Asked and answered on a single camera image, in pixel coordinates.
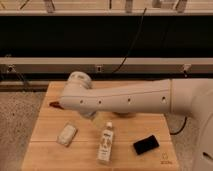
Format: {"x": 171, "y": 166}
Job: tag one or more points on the black sponge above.
{"x": 146, "y": 144}

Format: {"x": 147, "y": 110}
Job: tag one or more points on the green ceramic bowl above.
{"x": 125, "y": 115}

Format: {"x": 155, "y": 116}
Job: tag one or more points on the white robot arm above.
{"x": 189, "y": 97}

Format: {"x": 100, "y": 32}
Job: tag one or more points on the white plastic bottle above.
{"x": 105, "y": 146}

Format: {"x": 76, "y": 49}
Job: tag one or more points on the wooden cutting board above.
{"x": 44, "y": 153}

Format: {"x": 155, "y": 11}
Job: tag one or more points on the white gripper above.
{"x": 95, "y": 117}

